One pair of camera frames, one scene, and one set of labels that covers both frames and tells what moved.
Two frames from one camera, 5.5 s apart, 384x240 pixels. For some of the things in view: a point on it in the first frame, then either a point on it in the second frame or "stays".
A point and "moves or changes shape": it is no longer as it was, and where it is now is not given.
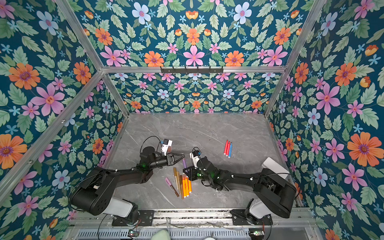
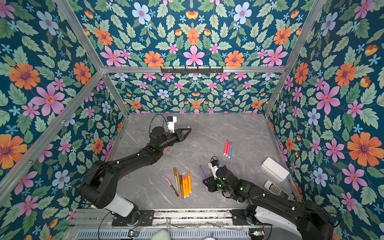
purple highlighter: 184,163 moves or changes shape
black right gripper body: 200,175 → 215,185
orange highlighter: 190,186 stays
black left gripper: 174,161 → 178,134
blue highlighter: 230,150 stays
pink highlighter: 225,147 stays
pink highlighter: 227,149 stays
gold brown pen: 174,174 stays
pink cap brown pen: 170,185 stays
